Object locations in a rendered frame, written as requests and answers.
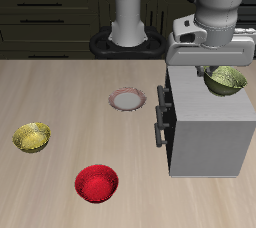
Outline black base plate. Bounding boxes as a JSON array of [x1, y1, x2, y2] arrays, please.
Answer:
[[88, 26, 168, 56]]

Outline white plate with pink rim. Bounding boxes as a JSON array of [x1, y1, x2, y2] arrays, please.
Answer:
[[107, 86, 148, 112]]

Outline grey cabinet with dark drawers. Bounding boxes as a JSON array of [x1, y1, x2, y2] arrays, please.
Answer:
[[153, 65, 256, 179]]

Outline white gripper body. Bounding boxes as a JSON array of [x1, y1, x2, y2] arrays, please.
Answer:
[[165, 27, 256, 67]]

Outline green bowl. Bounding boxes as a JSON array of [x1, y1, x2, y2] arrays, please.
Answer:
[[202, 65, 248, 97]]

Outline yellow bowl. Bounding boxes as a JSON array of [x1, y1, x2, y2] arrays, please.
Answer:
[[12, 121, 52, 154]]

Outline dark kitchen cupboards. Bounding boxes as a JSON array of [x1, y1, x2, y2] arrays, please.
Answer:
[[0, 0, 256, 61]]

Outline red bowl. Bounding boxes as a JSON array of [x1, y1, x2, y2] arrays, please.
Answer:
[[74, 164, 120, 205]]

